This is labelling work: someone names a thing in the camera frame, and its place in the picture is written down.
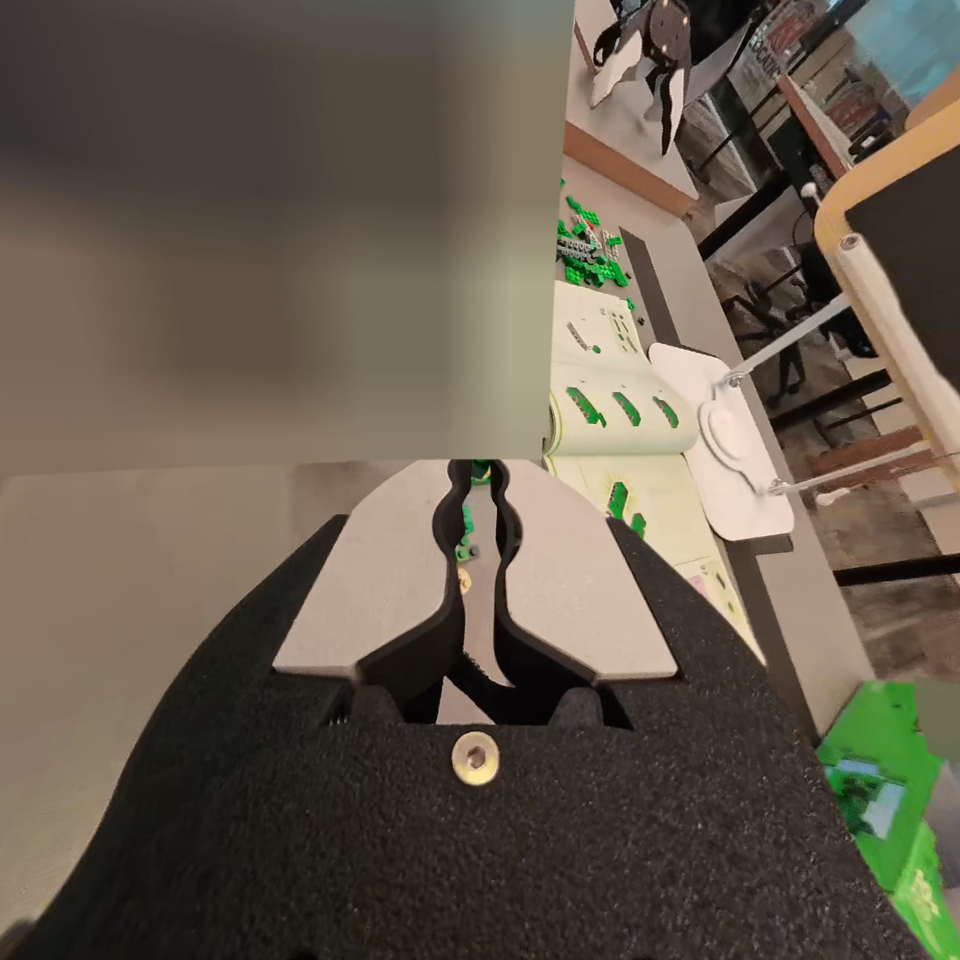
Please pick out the green toy box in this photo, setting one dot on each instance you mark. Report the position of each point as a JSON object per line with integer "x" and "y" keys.
{"x": 885, "y": 750}

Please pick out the black board with wooden edge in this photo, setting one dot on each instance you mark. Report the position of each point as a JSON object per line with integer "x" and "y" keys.
{"x": 915, "y": 225}

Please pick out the wood-edged table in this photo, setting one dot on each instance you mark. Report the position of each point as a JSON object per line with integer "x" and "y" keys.
{"x": 637, "y": 165}

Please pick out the curved green brick assembly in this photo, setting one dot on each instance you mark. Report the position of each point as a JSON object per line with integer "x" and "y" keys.
{"x": 466, "y": 551}

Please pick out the instruction booklet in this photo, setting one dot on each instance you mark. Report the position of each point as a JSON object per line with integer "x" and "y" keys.
{"x": 630, "y": 442}

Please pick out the white bar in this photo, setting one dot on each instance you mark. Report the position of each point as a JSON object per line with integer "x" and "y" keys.
{"x": 885, "y": 322}

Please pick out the grey desk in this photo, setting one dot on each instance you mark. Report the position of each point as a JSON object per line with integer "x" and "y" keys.
{"x": 112, "y": 600}

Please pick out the tan round plate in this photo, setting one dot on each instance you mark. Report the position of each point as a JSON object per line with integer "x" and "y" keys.
{"x": 463, "y": 579}

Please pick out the clear acrylic stand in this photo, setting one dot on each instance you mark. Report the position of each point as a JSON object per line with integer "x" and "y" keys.
{"x": 787, "y": 337}

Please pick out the pile of bricks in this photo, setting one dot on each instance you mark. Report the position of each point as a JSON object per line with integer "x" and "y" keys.
{"x": 589, "y": 255}

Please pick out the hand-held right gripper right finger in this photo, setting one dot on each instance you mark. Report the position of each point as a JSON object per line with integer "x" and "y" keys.
{"x": 585, "y": 592}

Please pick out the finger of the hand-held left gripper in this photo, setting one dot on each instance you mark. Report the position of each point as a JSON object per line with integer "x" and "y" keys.
{"x": 622, "y": 67}
{"x": 677, "y": 97}

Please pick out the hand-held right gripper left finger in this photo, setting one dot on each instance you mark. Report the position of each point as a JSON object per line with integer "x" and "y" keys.
{"x": 375, "y": 585}

